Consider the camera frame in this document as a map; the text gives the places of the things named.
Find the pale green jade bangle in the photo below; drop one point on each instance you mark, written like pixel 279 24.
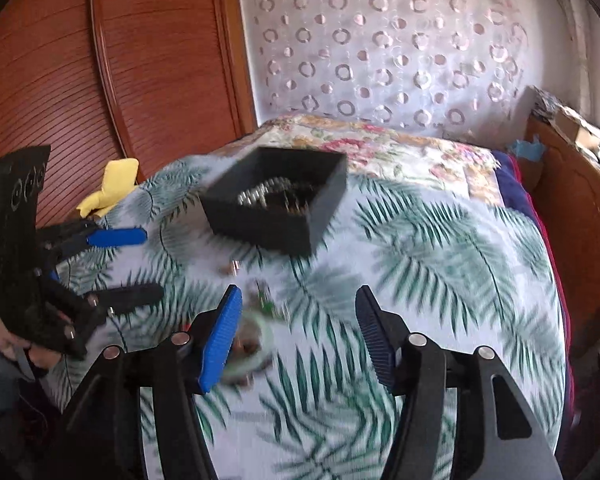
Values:
pixel 260 355

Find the dark blue blanket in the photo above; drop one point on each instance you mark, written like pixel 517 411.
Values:
pixel 535 210

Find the black square box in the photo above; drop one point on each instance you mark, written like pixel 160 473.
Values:
pixel 275 230

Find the circle-print sheer cloth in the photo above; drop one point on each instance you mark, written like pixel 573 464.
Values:
pixel 380 45

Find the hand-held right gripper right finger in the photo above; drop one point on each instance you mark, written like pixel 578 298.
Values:
pixel 375 340

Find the wooden side cabinet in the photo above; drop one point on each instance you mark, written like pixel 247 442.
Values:
pixel 580 220

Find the floral blanket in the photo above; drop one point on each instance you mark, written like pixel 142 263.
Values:
pixel 405 155

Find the pile of printed papers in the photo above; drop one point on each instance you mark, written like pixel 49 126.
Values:
pixel 550 102

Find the leaf-print bedsheet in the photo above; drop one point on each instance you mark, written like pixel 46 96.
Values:
pixel 430 285

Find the person's left hand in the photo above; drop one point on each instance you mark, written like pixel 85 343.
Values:
pixel 42 357

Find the yellow plush toy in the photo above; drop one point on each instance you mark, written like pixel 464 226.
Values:
pixel 112 185

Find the small green pendant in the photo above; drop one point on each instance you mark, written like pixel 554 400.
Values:
pixel 265 296

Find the wooden headboard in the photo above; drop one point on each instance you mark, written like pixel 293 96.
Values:
pixel 130 60

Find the open cardboard box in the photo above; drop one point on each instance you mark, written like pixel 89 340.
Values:
pixel 577 132

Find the light blue plastic bag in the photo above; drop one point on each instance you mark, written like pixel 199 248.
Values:
pixel 527 147

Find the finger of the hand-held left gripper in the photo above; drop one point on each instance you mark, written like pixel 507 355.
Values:
pixel 115 237
pixel 135 295

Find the small metal trinket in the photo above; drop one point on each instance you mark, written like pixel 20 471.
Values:
pixel 232 266

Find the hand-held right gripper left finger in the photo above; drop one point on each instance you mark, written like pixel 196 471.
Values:
pixel 220 335

